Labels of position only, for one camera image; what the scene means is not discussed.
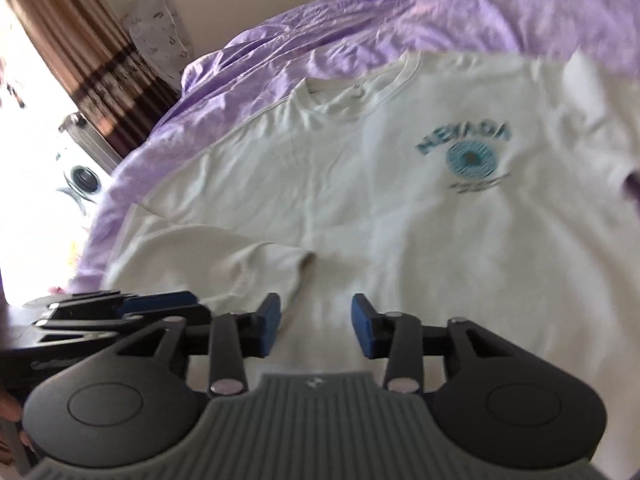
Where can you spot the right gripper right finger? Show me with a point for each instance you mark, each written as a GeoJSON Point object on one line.
{"type": "Point", "coordinates": [495, 400]}

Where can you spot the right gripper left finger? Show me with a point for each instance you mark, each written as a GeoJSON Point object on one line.
{"type": "Point", "coordinates": [145, 393]}

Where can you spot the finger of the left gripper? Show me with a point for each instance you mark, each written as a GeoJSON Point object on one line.
{"type": "Point", "coordinates": [167, 300]}
{"type": "Point", "coordinates": [87, 306]}

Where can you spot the white Nevada print t-shirt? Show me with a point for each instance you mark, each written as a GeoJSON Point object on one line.
{"type": "Point", "coordinates": [485, 186]}

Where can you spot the white washing machine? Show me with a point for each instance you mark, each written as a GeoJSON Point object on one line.
{"type": "Point", "coordinates": [83, 180]}

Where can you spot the brown patterned curtain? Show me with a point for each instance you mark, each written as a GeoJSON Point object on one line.
{"type": "Point", "coordinates": [95, 61]}

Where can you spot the white floral wrapped fan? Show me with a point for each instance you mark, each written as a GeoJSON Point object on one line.
{"type": "Point", "coordinates": [158, 32]}

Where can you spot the purple floral bed sheet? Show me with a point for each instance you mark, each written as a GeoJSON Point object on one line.
{"type": "Point", "coordinates": [344, 38]}

